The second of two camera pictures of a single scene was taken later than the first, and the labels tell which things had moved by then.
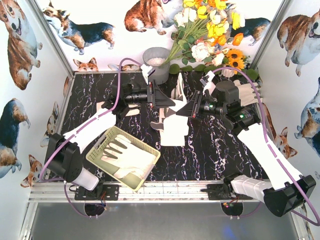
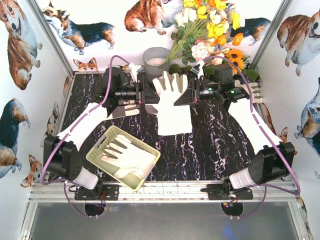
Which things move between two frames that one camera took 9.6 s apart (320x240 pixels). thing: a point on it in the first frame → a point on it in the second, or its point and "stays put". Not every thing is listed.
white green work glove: [133, 160] stays put
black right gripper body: [197, 105] → [196, 91]
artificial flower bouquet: [206, 31] stays put
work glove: [247, 96] stays put
